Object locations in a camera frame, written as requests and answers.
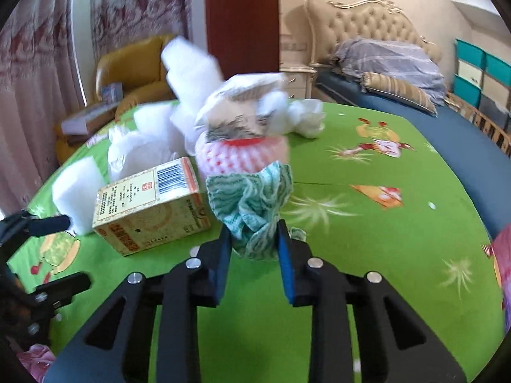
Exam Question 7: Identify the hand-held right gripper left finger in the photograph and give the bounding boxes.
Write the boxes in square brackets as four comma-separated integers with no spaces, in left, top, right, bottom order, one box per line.
[42,227,234,383]

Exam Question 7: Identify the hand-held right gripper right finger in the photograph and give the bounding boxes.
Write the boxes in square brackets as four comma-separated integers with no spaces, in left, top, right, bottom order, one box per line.
[277,219,468,383]

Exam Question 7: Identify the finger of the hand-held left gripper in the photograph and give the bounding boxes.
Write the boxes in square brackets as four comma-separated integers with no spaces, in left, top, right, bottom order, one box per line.
[0,212,72,248]
[34,272,92,312]

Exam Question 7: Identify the white foam block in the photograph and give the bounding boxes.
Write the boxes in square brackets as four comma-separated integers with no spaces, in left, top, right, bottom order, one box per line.
[52,156,106,235]

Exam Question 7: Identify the green patterned cloth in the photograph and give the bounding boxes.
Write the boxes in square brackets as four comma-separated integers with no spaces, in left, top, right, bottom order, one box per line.
[205,161,306,262]

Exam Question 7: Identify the pink foam fruit net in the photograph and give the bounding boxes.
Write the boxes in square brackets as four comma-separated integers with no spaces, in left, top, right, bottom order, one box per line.
[194,130,290,178]

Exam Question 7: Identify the white tissue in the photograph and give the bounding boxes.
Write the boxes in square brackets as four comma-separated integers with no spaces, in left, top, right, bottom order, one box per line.
[285,98,326,138]

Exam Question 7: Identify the pink-lined trash bin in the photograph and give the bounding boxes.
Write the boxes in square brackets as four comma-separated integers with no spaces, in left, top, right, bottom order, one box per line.
[481,223,511,312]

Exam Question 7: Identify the printed cardboard box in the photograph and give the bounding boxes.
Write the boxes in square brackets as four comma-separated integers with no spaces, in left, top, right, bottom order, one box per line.
[92,157,212,257]

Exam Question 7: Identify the green cartoon printed cloth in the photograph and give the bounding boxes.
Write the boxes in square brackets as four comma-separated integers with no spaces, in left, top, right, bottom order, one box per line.
[0,100,507,383]

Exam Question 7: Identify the flat white box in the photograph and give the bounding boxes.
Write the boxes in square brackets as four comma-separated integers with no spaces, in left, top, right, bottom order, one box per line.
[60,101,120,136]

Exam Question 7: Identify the white plastic bag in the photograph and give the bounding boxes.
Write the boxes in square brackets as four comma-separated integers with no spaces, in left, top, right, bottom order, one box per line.
[107,125,180,184]
[195,72,289,144]

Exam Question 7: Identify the small blue box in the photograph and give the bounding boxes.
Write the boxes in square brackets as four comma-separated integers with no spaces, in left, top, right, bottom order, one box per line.
[101,82,124,102]

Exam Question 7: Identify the yellow leather armchair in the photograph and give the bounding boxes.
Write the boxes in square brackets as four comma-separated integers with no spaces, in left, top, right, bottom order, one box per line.
[54,34,176,164]

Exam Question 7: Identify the white nightstand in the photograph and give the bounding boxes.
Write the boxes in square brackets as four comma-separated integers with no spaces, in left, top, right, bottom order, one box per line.
[279,62,316,98]

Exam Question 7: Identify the striped pillow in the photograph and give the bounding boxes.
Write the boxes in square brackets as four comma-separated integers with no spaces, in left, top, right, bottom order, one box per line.
[361,72,439,117]

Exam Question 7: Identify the blue-grey quilt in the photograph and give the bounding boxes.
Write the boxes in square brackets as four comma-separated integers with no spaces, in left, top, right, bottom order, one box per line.
[331,39,448,106]

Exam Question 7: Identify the dark brown wooden panel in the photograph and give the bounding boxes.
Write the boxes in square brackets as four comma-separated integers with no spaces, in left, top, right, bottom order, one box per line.
[204,0,280,80]

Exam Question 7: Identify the beige tufted headboard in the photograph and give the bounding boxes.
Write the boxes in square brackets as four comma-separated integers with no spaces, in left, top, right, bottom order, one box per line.
[304,0,443,68]

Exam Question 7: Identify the stack of storage boxes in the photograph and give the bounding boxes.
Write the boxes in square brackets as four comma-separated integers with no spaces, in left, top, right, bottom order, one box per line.
[453,38,511,114]

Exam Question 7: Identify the wooden crib rail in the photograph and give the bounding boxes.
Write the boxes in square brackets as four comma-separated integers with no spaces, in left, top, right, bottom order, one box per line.
[445,92,511,156]

